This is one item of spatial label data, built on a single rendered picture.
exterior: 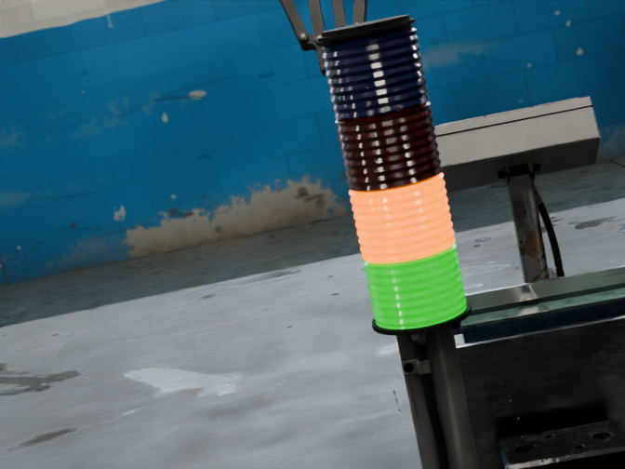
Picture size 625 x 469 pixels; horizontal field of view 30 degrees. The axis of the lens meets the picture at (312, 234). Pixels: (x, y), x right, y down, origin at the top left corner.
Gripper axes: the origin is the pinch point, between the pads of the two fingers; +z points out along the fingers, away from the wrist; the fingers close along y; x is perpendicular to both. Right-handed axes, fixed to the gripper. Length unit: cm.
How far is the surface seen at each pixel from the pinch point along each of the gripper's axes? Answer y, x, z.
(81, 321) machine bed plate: -52, 63, 2
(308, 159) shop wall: -48, 483, -210
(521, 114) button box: 18.2, -3.5, 11.2
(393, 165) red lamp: 5, -52, 35
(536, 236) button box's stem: 17.6, 3.6, 22.3
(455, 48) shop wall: 45, 466, -252
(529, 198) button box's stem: 17.6, 1.3, 18.7
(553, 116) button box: 21.4, -3.5, 12.1
